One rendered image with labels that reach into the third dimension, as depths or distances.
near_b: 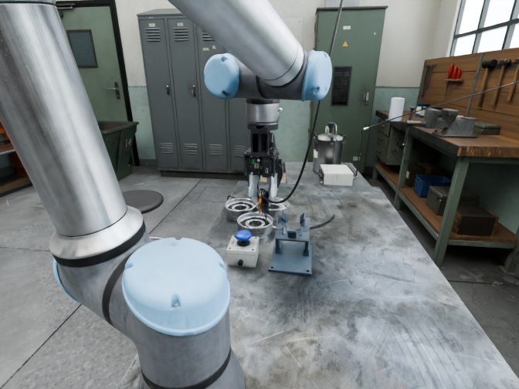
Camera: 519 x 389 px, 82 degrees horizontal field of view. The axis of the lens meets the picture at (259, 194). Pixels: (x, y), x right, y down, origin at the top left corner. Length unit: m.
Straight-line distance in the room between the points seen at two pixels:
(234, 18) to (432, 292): 0.64
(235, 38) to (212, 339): 0.34
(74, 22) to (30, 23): 4.62
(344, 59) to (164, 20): 2.00
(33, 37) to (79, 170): 0.13
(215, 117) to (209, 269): 3.37
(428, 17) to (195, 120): 2.89
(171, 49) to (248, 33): 3.45
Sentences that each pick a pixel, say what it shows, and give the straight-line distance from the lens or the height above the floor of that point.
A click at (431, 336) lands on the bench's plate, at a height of 0.80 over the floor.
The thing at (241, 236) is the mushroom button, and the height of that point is 0.87.
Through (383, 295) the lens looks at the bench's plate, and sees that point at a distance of 0.71.
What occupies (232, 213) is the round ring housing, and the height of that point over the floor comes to 0.83.
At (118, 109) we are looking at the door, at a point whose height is 0.80.
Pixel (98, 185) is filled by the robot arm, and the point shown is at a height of 1.11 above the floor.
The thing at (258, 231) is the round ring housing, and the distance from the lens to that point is 0.83.
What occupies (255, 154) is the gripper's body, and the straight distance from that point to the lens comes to 0.66.
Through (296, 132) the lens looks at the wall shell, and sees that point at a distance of 4.07.
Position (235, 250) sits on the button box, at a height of 0.84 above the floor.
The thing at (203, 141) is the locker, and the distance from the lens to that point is 3.77.
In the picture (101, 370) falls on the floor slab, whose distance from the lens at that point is 1.71.
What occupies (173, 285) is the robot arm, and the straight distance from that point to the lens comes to 0.34.
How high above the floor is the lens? 1.23
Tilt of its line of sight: 22 degrees down
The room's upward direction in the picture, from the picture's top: straight up
